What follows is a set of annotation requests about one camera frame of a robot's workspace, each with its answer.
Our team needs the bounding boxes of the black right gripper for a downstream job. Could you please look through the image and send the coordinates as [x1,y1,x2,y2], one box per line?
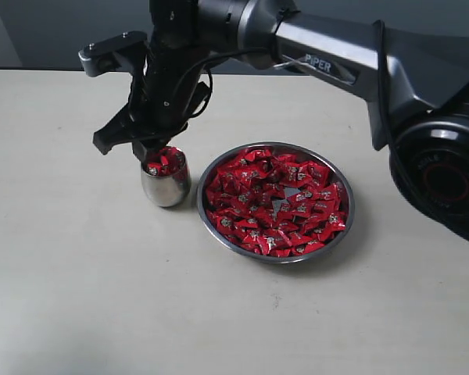
[93,38,210,163]

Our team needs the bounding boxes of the red candy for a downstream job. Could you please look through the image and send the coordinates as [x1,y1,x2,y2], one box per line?
[145,162,166,177]
[159,147,185,176]
[243,148,272,163]
[256,234,288,255]
[218,171,239,191]
[326,212,347,232]

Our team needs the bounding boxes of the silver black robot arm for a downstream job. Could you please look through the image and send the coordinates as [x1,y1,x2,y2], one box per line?
[78,1,469,241]

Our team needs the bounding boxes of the stainless steel cup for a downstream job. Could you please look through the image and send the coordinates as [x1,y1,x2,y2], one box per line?
[141,152,192,208]

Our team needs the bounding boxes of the stainless steel plate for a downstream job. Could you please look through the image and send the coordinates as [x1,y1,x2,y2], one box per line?
[196,141,356,265]

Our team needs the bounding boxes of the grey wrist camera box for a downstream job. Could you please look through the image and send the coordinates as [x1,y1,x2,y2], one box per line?
[78,31,148,77]

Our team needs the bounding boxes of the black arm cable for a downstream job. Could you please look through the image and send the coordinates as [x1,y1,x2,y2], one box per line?
[167,7,431,204]

